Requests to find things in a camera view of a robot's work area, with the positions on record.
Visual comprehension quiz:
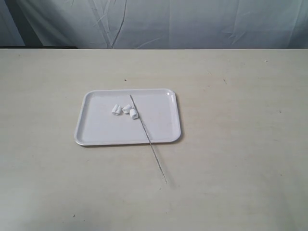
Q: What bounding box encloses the white marshmallow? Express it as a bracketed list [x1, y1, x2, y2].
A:
[122, 104, 133, 114]
[112, 104, 122, 116]
[129, 108, 139, 120]

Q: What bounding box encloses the thin metal skewer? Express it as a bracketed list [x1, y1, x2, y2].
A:
[129, 94, 167, 184]

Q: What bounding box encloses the white plastic tray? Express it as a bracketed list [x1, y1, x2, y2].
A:
[74, 89, 181, 146]

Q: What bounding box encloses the white backdrop curtain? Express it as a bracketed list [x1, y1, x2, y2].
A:
[0, 0, 308, 49]

